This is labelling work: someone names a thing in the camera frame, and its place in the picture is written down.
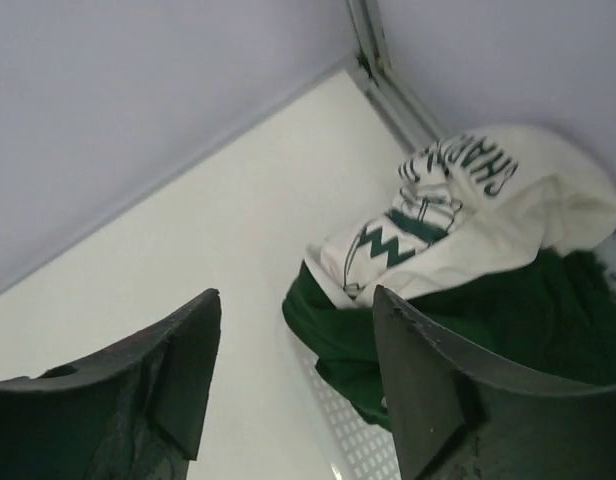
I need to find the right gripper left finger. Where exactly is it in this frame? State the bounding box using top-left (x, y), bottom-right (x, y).
top-left (0, 289), bottom-right (222, 479)

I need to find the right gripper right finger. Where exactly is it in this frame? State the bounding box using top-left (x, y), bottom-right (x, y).
top-left (373, 287), bottom-right (616, 479)

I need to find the white and green t shirt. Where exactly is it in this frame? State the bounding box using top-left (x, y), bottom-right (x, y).
top-left (282, 124), bottom-right (616, 428)

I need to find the white plastic basket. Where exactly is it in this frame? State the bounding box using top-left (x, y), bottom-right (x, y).
top-left (290, 237), bottom-right (616, 479)

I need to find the right aluminium frame post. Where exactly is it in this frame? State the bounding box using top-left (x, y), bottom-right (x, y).
top-left (347, 1), bottom-right (446, 153)

